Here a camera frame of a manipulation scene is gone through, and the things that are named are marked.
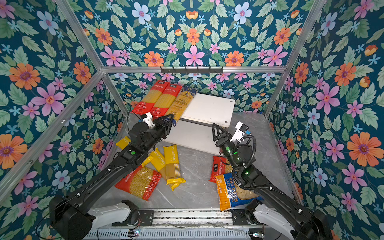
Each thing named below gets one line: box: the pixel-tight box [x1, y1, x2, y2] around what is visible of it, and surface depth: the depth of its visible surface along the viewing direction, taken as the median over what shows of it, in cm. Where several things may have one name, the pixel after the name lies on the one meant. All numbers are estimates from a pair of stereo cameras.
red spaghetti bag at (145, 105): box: [132, 80, 170, 116], surface depth 78 cm
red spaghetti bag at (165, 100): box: [151, 83, 183, 120], surface depth 78 cm
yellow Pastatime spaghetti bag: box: [163, 144, 186, 191], surface depth 90 cm
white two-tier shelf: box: [165, 93, 236, 155], surface depth 78 cm
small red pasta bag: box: [209, 156, 233, 183], surface depth 88 cm
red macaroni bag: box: [114, 165, 162, 201], surface depth 83 cm
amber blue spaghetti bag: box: [167, 86, 198, 127], surface depth 76 cm
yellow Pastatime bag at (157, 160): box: [141, 147, 167, 181], surface depth 91 cm
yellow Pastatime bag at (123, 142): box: [116, 136, 132, 150], surface depth 103 cm
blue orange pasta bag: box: [215, 172, 265, 211], surface depth 78 cm
